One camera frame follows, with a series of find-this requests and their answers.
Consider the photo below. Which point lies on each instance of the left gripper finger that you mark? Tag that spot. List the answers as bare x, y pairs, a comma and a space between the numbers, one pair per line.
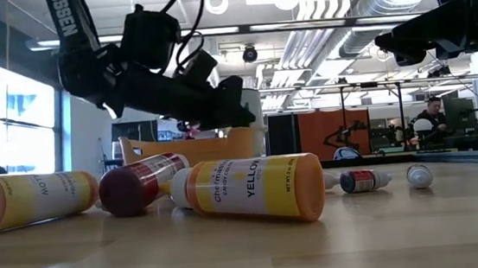
231, 118
233, 91

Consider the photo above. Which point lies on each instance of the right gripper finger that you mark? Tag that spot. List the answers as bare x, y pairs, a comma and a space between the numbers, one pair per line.
410, 57
417, 33

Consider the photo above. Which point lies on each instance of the yellow plastic basket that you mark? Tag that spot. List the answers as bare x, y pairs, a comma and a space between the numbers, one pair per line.
205, 150

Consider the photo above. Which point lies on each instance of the large yellow food coloring bottle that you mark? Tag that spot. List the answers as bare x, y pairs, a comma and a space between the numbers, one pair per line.
32, 197
244, 190

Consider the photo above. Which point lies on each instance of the large red food coloring bottle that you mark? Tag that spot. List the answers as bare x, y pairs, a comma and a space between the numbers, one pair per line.
131, 189

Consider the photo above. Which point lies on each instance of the small food coloring bottle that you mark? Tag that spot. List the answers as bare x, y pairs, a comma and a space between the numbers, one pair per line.
331, 181
362, 181
420, 176

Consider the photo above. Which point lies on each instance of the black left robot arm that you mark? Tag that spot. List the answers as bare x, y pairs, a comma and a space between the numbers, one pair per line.
71, 27

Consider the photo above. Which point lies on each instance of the black background robot arm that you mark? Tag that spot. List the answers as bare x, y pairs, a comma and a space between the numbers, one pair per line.
343, 135

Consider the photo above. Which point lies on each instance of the black shelf cabinet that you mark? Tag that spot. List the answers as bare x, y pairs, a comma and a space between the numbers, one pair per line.
134, 130

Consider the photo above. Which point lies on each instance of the black partition panel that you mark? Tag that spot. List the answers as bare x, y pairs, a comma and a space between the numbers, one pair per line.
283, 139

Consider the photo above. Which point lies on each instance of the person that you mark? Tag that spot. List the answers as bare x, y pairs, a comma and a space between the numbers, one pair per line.
435, 119

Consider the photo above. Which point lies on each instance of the white dome object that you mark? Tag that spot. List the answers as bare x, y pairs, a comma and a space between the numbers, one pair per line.
422, 124

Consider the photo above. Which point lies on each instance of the black computer monitor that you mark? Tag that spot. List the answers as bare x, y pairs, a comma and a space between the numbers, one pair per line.
459, 112

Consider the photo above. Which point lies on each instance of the orange partition panel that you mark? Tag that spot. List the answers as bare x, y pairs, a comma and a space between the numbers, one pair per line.
312, 132

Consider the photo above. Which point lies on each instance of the blue and white ball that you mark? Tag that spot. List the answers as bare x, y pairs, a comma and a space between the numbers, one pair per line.
347, 154

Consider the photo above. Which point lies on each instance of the large bright window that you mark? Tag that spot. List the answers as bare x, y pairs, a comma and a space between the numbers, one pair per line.
19, 105

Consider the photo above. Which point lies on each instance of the black ceiling camera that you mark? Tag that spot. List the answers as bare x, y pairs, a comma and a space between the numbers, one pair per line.
438, 72
250, 54

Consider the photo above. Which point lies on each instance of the black metal gantry frame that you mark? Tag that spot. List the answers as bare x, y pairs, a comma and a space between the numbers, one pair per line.
401, 115

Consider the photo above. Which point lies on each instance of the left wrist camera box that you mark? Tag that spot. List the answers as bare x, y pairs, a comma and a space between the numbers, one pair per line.
150, 37

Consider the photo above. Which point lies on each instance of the black aluminium table frame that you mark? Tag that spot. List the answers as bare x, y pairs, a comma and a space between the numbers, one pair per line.
376, 159

